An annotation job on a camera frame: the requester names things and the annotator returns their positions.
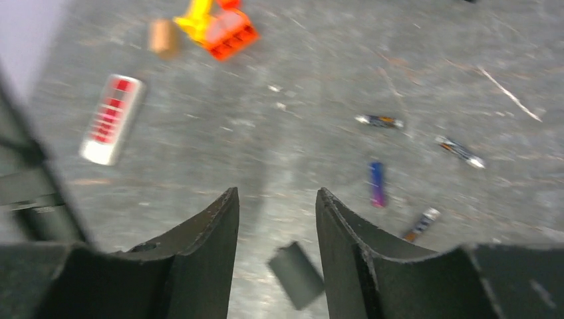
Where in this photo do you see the black orange AAA battery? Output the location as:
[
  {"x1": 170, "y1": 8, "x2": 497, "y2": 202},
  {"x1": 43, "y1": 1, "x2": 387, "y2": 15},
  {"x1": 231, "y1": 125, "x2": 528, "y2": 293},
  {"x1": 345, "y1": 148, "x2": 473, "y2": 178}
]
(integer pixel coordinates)
[
  {"x1": 435, "y1": 136, "x2": 486, "y2": 169},
  {"x1": 354, "y1": 114, "x2": 404, "y2": 130},
  {"x1": 402, "y1": 207, "x2": 441, "y2": 243}
]

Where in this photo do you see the orange toy block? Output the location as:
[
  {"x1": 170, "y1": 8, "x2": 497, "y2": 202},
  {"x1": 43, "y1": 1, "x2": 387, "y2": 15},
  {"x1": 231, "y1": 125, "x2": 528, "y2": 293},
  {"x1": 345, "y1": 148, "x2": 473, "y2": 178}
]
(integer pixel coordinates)
[{"x1": 203, "y1": 9, "x2": 259, "y2": 61}]

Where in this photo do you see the blue purple AAA battery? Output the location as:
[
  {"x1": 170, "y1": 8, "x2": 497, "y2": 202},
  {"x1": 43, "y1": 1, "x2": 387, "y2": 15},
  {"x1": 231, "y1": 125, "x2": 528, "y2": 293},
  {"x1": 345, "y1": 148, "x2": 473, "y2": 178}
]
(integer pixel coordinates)
[{"x1": 370, "y1": 161, "x2": 386, "y2": 208}]

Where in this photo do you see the yellow toy block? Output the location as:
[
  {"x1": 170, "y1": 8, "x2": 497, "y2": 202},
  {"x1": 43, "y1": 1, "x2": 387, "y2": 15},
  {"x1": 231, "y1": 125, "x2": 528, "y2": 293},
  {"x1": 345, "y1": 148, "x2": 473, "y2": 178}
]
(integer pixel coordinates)
[{"x1": 173, "y1": 0, "x2": 213, "y2": 45}]

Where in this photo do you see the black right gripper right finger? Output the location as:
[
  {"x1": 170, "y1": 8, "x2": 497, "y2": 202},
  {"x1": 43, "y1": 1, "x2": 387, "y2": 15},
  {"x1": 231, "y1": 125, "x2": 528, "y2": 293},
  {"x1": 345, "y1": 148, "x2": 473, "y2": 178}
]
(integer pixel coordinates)
[{"x1": 315, "y1": 188, "x2": 563, "y2": 318}]

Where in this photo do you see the red toy block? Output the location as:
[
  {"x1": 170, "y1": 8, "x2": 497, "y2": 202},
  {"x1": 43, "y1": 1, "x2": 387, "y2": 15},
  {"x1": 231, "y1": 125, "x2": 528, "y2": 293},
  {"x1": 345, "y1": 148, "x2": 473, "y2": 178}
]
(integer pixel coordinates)
[{"x1": 216, "y1": 0, "x2": 242, "y2": 10}]

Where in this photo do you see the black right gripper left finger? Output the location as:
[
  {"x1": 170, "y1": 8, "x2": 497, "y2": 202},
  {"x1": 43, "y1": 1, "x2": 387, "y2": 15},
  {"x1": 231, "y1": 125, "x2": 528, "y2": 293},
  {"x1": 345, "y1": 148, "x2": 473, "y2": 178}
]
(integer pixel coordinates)
[{"x1": 1, "y1": 187, "x2": 239, "y2": 318}]

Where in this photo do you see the brown cylinder block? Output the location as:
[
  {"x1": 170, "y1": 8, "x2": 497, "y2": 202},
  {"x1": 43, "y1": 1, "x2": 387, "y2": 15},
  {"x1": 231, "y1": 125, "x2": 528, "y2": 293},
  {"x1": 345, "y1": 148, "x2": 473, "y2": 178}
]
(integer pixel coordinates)
[{"x1": 148, "y1": 19, "x2": 180, "y2": 60}]

